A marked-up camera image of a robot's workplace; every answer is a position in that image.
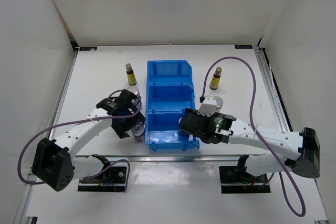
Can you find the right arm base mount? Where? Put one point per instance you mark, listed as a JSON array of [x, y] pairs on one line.
[[235, 179]]

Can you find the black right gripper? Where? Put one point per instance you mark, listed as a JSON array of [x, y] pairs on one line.
[[195, 113]]

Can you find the left side aluminium rail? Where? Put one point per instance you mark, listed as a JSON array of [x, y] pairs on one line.
[[20, 216]]

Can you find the yellow label brown bottle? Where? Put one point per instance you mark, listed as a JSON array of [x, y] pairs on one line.
[[130, 75], [215, 79]]

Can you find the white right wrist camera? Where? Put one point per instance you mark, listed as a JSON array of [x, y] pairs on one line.
[[208, 106]]

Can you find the blue plastic divided bin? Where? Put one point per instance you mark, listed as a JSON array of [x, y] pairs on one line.
[[169, 91]]

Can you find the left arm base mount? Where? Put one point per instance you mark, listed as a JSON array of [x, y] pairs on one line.
[[114, 178]]

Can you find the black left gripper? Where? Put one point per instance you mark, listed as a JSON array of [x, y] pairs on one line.
[[121, 129]]

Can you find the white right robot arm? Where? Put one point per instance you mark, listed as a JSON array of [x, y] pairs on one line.
[[298, 152]]

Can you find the aluminium table edge rail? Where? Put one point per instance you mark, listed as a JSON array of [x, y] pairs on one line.
[[211, 158]]

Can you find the right side aluminium rail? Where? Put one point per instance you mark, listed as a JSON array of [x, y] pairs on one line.
[[276, 101]]

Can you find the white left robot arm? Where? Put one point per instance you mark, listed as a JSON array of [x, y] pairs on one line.
[[55, 162]]

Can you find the silver lid jar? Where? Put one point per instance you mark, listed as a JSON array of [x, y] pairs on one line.
[[135, 90], [219, 103]]

